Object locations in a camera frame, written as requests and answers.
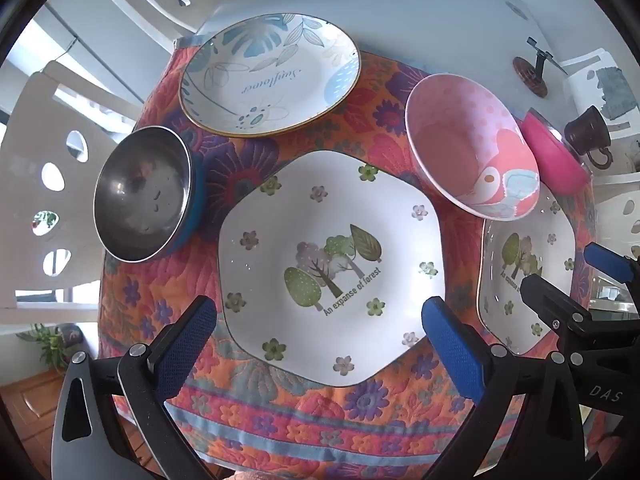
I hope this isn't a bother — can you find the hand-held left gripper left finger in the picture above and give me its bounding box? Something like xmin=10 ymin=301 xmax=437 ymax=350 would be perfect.
xmin=50 ymin=295 xmax=236 ymax=480

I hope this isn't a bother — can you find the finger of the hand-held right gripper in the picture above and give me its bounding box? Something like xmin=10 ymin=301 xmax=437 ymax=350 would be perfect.
xmin=520 ymin=274 xmax=597 ymax=343
xmin=584 ymin=241 xmax=640 ymax=287

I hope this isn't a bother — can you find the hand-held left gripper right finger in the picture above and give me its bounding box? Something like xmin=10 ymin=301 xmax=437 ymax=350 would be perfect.
xmin=421 ymin=296 xmax=587 ymax=480

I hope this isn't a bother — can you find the white hexagonal tree-print plate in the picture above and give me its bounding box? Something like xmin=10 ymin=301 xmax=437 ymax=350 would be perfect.
xmin=217 ymin=149 xmax=447 ymax=387
xmin=476 ymin=180 xmax=576 ymax=356

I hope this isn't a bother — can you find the hot pink steel bowl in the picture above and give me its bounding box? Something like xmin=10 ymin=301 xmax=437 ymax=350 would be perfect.
xmin=521 ymin=110 xmax=591 ymax=192

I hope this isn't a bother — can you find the blue steel bowl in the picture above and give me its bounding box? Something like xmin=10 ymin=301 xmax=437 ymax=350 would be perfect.
xmin=92 ymin=126 xmax=205 ymax=263

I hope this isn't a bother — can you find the pink cartoon bowl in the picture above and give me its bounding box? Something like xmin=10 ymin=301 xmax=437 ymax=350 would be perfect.
xmin=405 ymin=74 xmax=542 ymax=221

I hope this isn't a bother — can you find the round leaf-print plate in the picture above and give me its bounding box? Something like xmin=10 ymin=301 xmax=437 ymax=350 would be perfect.
xmin=179 ymin=12 xmax=362 ymax=137

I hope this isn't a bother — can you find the brown mug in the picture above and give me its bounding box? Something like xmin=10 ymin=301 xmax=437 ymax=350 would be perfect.
xmin=564 ymin=105 xmax=613 ymax=167

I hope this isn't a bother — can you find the green potted plant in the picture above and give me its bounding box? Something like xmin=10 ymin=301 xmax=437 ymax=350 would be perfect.
xmin=15 ymin=322 xmax=83 ymax=376

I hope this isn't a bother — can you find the grey cloth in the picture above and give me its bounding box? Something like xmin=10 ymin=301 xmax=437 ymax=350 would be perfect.
xmin=595 ymin=66 xmax=633 ymax=120

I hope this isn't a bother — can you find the white chair with grey cloth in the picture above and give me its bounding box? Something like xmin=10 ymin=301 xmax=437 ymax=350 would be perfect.
xmin=560 ymin=49 xmax=640 ymax=131

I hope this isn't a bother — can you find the orange floral table cloth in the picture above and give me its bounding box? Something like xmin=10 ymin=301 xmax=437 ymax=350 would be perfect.
xmin=97 ymin=35 xmax=601 ymax=466

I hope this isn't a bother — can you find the black stand on wooden base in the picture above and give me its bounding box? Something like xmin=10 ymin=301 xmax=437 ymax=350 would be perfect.
xmin=512 ymin=36 xmax=568 ymax=97

